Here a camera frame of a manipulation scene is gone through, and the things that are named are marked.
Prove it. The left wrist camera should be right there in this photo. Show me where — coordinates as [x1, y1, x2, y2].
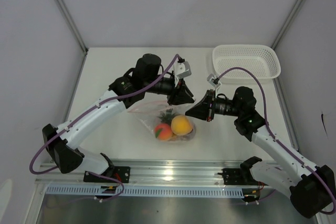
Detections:
[173, 61, 192, 86]

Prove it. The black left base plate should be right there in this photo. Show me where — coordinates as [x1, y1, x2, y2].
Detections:
[83, 166, 131, 184]

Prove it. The clear pink-dotted zip bag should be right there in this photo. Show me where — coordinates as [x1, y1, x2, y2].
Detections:
[128, 101, 196, 142]

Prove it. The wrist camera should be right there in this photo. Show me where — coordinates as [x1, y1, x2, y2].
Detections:
[173, 61, 192, 86]
[207, 74, 222, 94]

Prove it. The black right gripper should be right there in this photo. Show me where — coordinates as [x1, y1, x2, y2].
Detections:
[185, 90, 242, 122]

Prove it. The orange toy pineapple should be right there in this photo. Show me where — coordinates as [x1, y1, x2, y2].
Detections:
[158, 109, 177, 124]

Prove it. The white slotted cable duct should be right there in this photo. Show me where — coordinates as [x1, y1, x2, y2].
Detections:
[46, 185, 244, 199]

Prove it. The white perforated plastic basket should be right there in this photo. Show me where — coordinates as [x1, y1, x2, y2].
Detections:
[212, 45, 281, 84]

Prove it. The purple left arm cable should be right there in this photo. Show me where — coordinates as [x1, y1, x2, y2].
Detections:
[28, 54, 184, 175]

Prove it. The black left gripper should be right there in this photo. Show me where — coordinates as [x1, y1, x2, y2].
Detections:
[144, 75, 195, 106]

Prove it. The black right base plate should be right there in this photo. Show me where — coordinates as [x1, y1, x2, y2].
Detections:
[217, 168, 258, 186]

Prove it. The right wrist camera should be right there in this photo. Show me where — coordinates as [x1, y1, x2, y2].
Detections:
[207, 74, 222, 94]

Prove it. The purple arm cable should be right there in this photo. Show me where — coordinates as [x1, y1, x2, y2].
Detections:
[28, 54, 184, 175]
[214, 67, 336, 214]

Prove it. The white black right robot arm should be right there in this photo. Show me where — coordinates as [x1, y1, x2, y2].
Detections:
[185, 87, 335, 218]

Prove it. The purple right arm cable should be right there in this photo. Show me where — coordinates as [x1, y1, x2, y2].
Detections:
[214, 67, 336, 214]

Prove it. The left grey corner post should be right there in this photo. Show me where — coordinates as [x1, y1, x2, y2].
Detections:
[39, 0, 88, 54]

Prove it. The grey aluminium corner post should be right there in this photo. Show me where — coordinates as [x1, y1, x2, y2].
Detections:
[271, 0, 306, 50]

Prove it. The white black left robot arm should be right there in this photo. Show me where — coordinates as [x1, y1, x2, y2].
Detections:
[42, 54, 194, 182]

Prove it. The aluminium mounting rail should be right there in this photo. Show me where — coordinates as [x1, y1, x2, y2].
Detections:
[35, 159, 243, 187]

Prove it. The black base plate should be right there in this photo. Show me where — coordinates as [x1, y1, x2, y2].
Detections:
[83, 166, 131, 184]
[217, 168, 258, 186]

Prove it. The pink toy peach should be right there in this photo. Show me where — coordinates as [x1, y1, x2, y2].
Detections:
[171, 115, 193, 136]
[154, 123, 173, 141]

